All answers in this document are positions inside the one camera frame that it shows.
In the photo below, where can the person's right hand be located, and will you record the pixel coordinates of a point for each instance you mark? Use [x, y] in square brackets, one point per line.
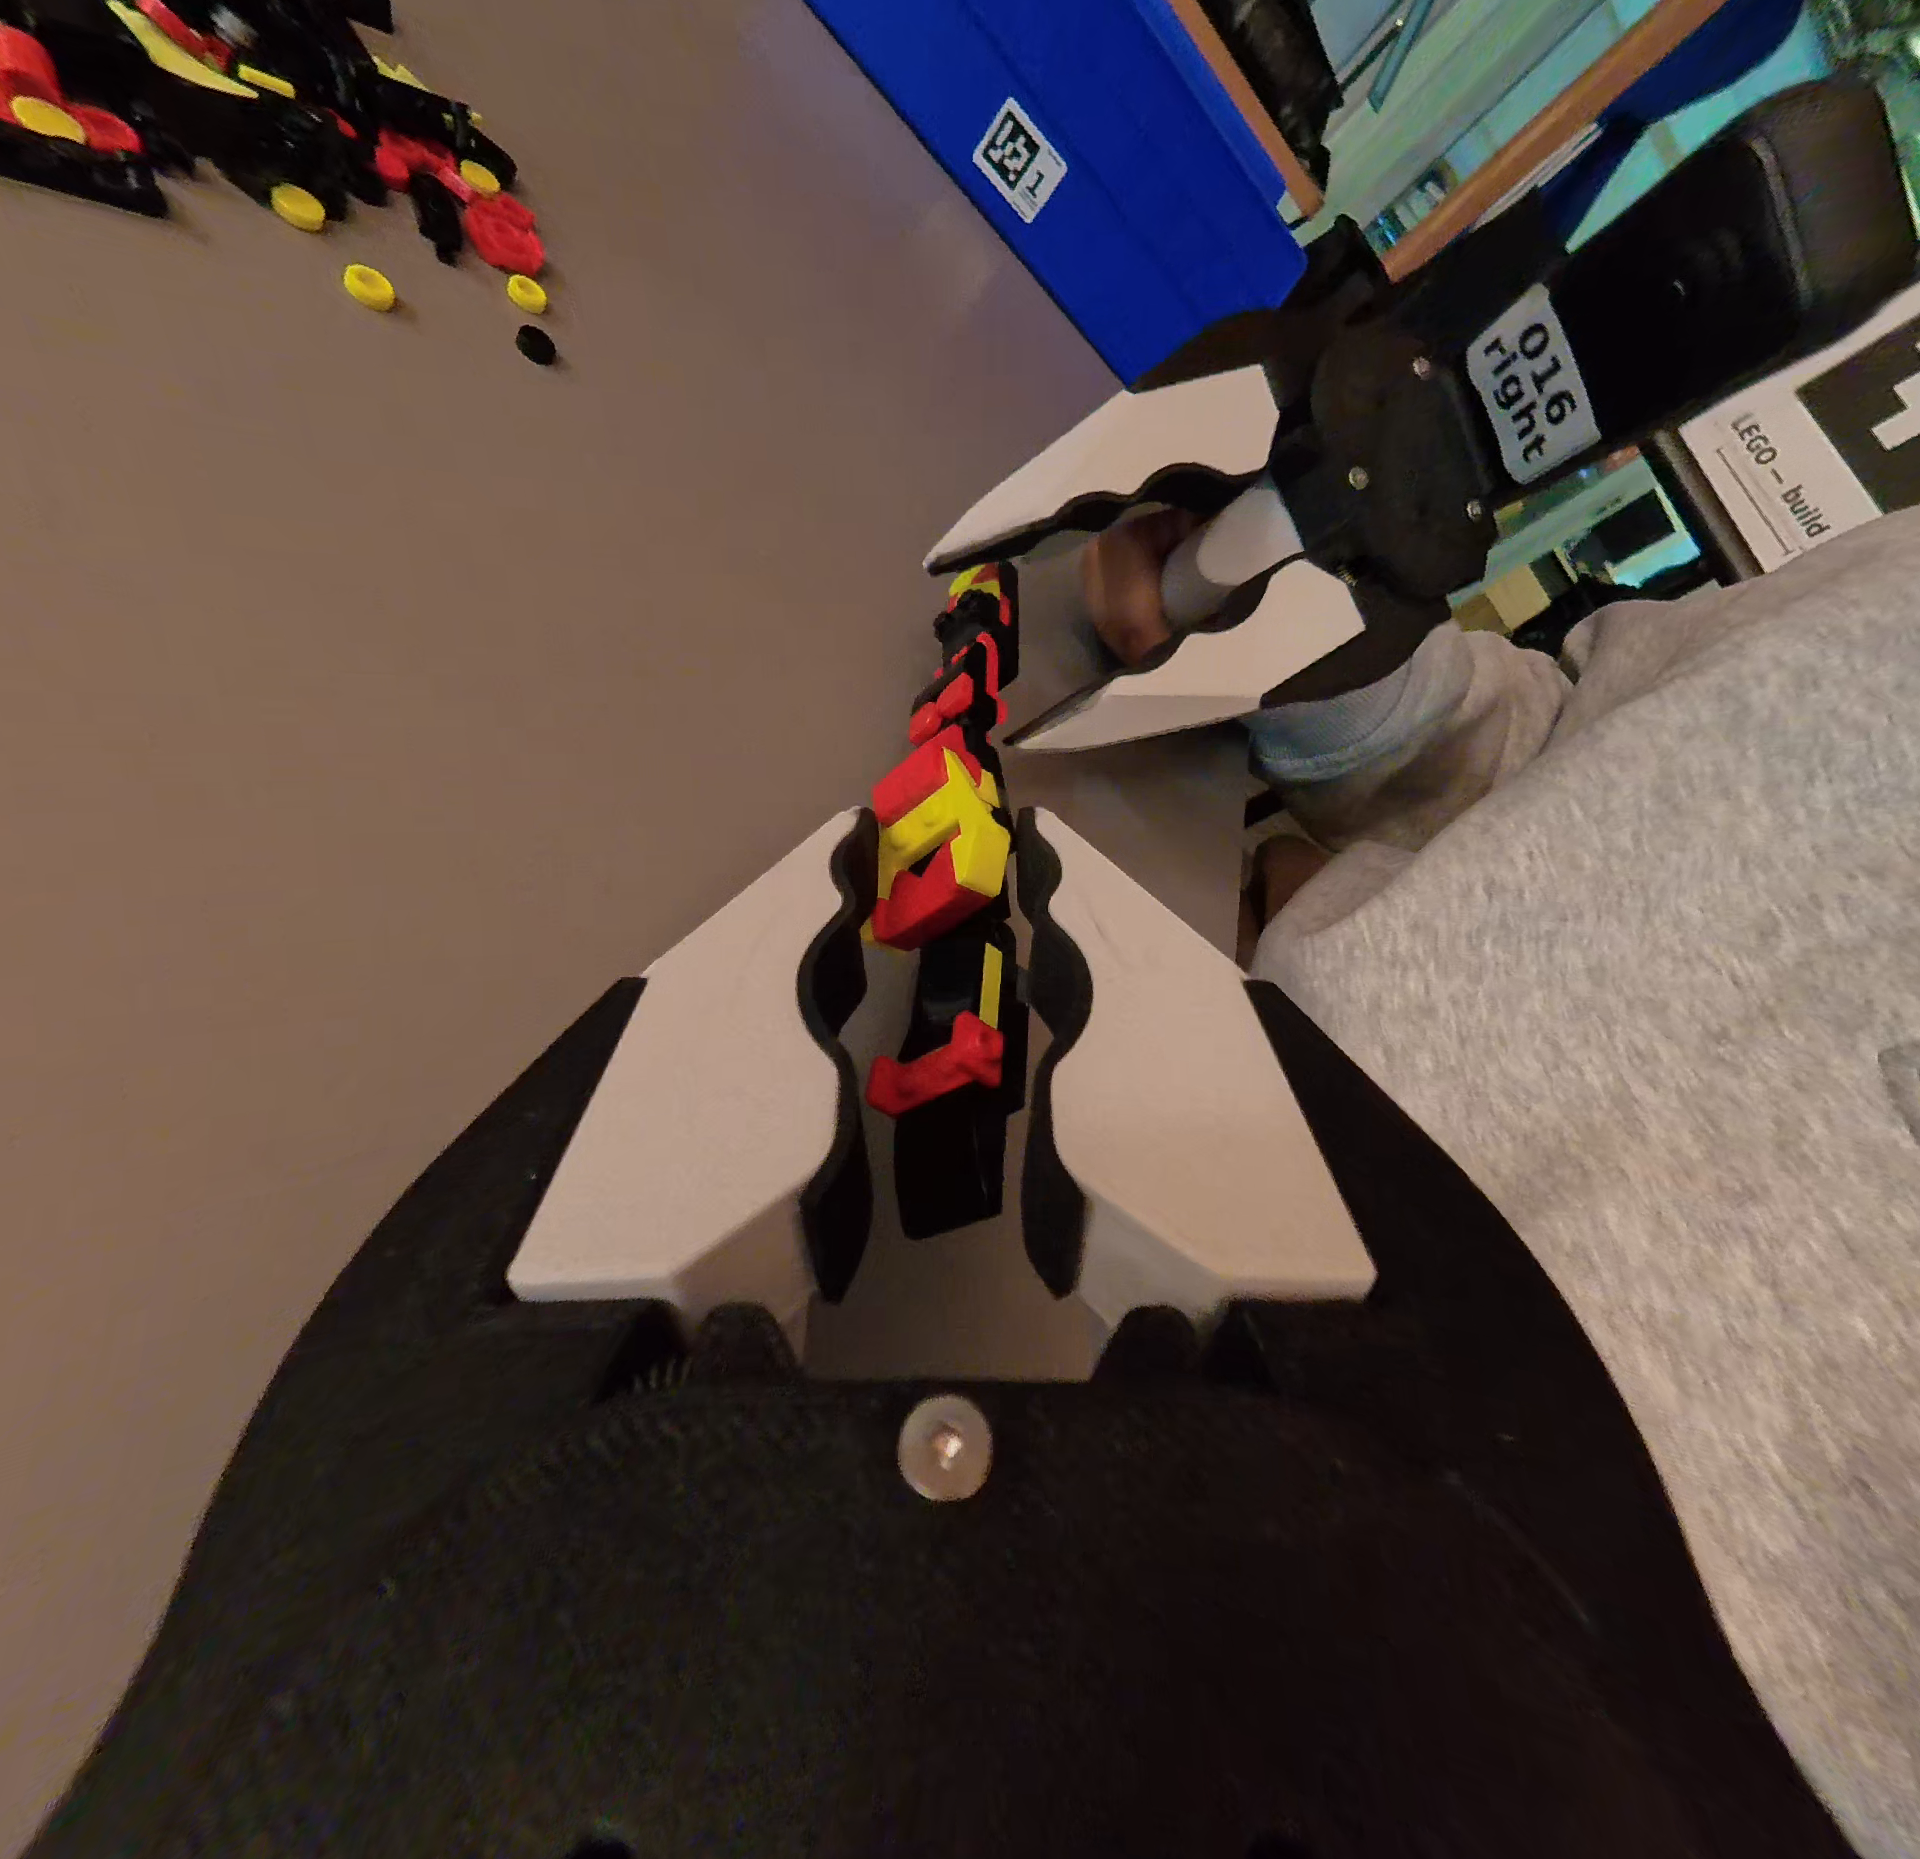
[1121, 587]

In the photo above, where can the black round lego stud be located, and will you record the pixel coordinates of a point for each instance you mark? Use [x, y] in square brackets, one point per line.
[534, 345]

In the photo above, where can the black fabric object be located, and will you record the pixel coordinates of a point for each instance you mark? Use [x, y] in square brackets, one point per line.
[1261, 29]

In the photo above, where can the pile of loose lego pieces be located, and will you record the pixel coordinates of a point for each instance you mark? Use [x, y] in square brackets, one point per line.
[225, 106]

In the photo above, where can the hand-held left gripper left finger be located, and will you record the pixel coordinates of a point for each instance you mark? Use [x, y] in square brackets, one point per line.
[692, 1125]

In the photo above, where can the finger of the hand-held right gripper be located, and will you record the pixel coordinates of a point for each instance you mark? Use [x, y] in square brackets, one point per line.
[1213, 683]
[1118, 443]

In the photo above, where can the person's right forearm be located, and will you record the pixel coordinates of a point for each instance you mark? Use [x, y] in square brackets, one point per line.
[1351, 750]

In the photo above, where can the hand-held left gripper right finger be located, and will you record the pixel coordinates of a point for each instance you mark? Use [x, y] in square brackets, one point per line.
[1199, 1125]

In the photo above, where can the long red black lego model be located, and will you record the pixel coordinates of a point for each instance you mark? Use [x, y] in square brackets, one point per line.
[938, 841]

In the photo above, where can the wooden board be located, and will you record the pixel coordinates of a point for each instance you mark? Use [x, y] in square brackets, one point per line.
[1590, 90]

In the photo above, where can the yellow round lego stud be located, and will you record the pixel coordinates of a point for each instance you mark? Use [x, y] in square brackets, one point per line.
[527, 296]
[368, 287]

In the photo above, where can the white printed paper sign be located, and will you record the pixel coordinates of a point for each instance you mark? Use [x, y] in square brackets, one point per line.
[1771, 493]

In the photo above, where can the blue plastic box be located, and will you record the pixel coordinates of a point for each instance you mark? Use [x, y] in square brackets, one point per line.
[1080, 90]

